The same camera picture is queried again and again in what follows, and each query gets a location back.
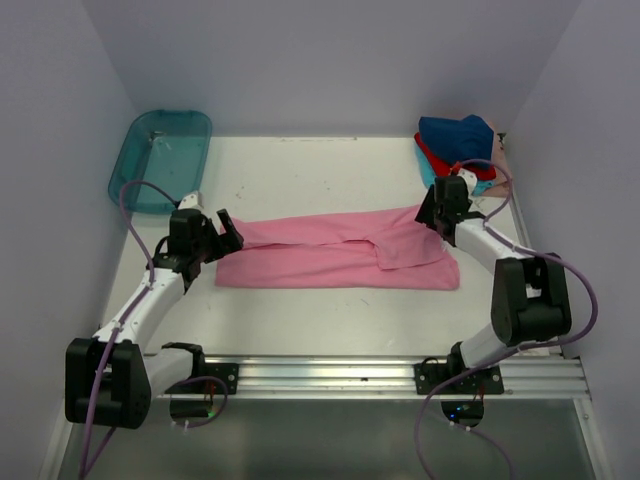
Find pink t-shirt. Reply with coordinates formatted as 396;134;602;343
215;206;460;291

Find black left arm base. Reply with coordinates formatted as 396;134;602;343
167;362;239;395

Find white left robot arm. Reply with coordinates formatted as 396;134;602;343
64;208;244;429

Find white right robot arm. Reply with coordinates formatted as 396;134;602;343
415;175;572;393

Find light blue folded t-shirt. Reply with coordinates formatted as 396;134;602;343
414;145;495;196

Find red folded t-shirt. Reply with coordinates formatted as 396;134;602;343
414;132;496;181

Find beige folded t-shirt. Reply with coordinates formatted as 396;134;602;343
482;118;512;198

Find dark blue folded t-shirt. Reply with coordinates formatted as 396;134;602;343
418;115;495;165

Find teal plastic bin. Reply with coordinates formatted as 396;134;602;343
108;109;212;215

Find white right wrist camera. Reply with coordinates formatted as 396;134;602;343
450;166;478;190

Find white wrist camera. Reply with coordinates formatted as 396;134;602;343
177;191;203;211
450;166;478;190

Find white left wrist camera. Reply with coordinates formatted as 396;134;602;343
177;191;203;211

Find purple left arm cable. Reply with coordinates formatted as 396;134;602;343
77;180;229;479

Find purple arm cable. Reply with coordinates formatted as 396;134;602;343
414;158;600;480
77;180;229;479

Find aluminium mounting rail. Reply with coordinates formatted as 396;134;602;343
206;356;590;400

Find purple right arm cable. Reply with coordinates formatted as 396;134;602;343
414;158;600;480

